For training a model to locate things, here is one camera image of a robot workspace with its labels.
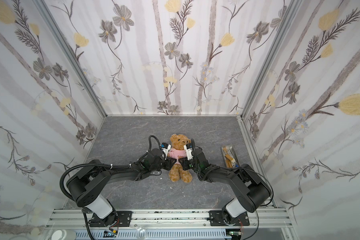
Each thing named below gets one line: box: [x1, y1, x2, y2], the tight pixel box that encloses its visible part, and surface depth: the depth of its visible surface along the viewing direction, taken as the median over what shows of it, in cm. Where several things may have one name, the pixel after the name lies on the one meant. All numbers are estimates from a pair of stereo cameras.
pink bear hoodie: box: [167, 148, 187, 162], surface depth 92 cm
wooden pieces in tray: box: [223, 147, 234, 168], surface depth 97 cm
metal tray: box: [221, 145, 241, 169], surface depth 98 cm
